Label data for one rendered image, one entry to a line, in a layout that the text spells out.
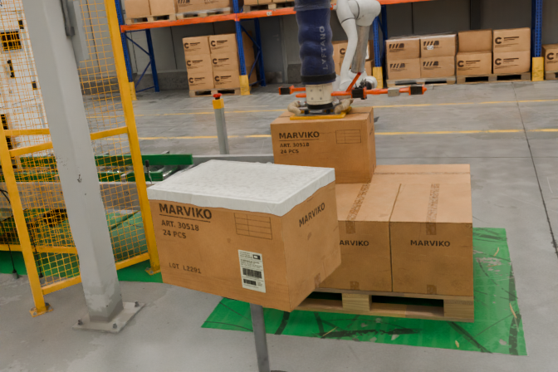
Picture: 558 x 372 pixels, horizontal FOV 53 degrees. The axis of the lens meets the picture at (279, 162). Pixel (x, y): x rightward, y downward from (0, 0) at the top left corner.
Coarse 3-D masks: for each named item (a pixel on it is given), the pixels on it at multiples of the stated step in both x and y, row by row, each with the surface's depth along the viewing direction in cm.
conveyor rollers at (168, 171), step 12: (36, 168) 472; (48, 168) 473; (96, 168) 449; (108, 168) 448; (120, 168) 448; (132, 168) 436; (144, 168) 434; (156, 168) 432; (168, 168) 430; (180, 168) 429; (192, 168) 428
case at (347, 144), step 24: (288, 120) 352; (312, 120) 345; (336, 120) 339; (360, 120) 335; (288, 144) 350; (312, 144) 347; (336, 144) 343; (360, 144) 339; (336, 168) 347; (360, 168) 343
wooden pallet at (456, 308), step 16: (320, 288) 306; (304, 304) 315; (320, 304) 313; (336, 304) 311; (352, 304) 302; (368, 304) 300; (384, 304) 306; (400, 304) 305; (448, 304) 286; (464, 304) 283; (448, 320) 288; (464, 320) 286
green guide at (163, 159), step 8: (168, 152) 440; (40, 160) 467; (96, 160) 450; (112, 160) 445; (128, 160) 441; (152, 160) 434; (160, 160) 432; (168, 160) 430; (176, 160) 428; (184, 160) 426; (192, 160) 425
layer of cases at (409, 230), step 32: (352, 192) 331; (384, 192) 325; (416, 192) 320; (448, 192) 315; (352, 224) 290; (384, 224) 284; (416, 224) 279; (448, 224) 274; (352, 256) 295; (384, 256) 289; (416, 256) 284; (448, 256) 279; (352, 288) 300; (384, 288) 294; (416, 288) 289; (448, 288) 284
